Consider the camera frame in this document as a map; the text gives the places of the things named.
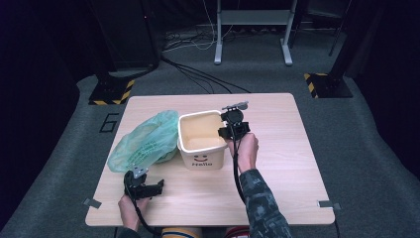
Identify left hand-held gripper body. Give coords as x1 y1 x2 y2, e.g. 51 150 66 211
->
123 166 149 200

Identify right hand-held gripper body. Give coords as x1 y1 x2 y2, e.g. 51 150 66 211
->
220 101 251 142

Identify cream plastic bin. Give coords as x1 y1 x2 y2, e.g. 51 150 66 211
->
177 109 230 172

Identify white rectangular bin ring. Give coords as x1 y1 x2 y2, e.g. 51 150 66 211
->
177 109 230 157

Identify green plastic bag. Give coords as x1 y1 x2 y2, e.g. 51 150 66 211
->
107 109 181 174

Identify person's left hand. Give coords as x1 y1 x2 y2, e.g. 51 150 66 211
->
118 195 151 231

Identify person's right hand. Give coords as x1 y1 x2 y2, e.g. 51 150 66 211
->
227 132 260 174

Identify grey tape piece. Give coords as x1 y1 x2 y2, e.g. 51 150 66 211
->
317 199 342 211
82 197 103 209

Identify black stand with striped base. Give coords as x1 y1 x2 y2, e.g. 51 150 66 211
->
303 0 387 99
86 0 136 106

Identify large black case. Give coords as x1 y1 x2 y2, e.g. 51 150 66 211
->
90 0 162 72

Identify left hand-held gripper cable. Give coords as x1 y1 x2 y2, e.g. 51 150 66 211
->
124 178 162 237

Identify hand-held gripper cable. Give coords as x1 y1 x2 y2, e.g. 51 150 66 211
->
124 178 162 237
231 123 247 204

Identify right hand-held gripper cable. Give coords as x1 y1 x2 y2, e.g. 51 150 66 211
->
231 123 247 204

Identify black floor cables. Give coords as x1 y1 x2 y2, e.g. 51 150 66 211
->
160 56 252 94

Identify white floor cables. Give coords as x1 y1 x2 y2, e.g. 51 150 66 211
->
162 0 234 54

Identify white metal desk frame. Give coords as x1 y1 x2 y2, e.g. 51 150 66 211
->
213 0 298 66

